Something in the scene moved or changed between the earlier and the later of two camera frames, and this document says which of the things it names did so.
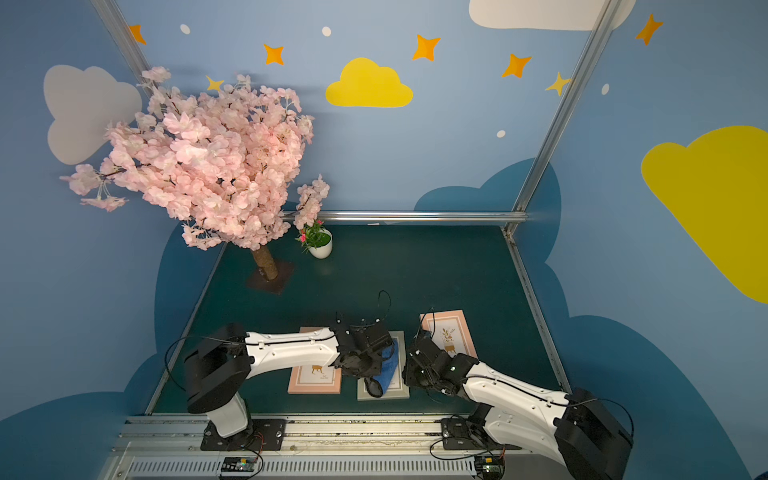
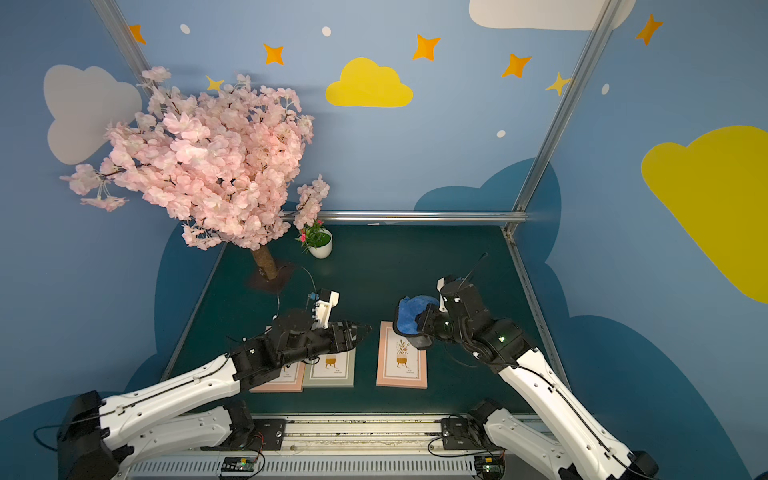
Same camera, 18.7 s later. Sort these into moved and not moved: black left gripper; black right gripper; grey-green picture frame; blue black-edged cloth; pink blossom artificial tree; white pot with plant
Moved: black right gripper; grey-green picture frame; blue black-edged cloth; black left gripper
Not moved: pink blossom artificial tree; white pot with plant
